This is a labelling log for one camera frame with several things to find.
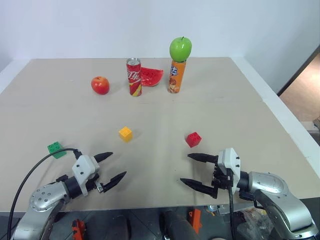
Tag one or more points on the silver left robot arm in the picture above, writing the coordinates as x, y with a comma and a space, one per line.
42, 200

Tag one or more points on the green toy block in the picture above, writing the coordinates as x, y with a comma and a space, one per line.
56, 150

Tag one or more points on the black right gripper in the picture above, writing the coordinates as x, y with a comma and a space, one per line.
221, 178

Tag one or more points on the red cola can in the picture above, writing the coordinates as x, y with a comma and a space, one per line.
134, 77

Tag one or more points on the orange plastic part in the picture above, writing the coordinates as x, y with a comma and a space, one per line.
195, 220
78, 230

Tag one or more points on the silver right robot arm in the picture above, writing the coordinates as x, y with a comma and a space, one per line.
275, 190

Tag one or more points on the red apple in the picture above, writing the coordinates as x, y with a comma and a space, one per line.
100, 85

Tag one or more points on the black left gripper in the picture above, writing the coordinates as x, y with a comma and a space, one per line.
96, 182

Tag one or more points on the red watermelon slice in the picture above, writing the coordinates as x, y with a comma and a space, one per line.
151, 76

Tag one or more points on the yellow toy block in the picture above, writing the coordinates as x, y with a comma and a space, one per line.
125, 135

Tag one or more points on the beige cardboard table sheet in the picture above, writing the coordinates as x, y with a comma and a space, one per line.
160, 112

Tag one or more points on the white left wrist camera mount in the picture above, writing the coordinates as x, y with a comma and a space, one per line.
83, 167

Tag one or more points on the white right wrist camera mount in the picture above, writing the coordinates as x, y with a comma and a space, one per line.
228, 160

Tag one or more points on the red toy block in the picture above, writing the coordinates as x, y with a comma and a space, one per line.
193, 140

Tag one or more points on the green apple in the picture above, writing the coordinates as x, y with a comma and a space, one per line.
180, 48

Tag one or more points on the clear plastic bag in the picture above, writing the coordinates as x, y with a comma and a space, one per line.
255, 226

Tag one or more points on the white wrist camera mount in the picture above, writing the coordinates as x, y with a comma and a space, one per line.
83, 167
228, 160

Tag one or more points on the orange soda can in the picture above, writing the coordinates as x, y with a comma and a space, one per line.
176, 77

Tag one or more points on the dark rounded shape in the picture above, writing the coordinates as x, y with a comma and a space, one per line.
177, 227

